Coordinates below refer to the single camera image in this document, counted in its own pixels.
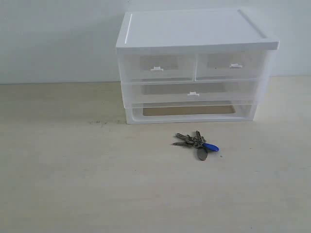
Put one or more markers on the clear plastic storage bin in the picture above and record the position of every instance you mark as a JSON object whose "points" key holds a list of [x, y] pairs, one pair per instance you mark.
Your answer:
{"points": [[188, 94]]}

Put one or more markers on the clear drawer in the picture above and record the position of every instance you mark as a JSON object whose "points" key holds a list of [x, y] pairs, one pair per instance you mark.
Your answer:
{"points": [[236, 65], [156, 68]]}

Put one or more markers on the white plastic drawer cabinet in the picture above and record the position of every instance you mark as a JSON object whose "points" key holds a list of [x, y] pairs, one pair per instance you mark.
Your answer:
{"points": [[196, 32]]}

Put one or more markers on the clear upper left drawer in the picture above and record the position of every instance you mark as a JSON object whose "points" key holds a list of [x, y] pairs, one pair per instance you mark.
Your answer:
{"points": [[156, 68]]}

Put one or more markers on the clear upper right drawer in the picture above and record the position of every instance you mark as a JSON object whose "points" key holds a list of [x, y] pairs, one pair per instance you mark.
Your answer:
{"points": [[236, 65]]}

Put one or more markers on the key bunch with blue tag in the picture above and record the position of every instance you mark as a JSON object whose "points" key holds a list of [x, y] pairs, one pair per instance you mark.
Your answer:
{"points": [[198, 142]]}

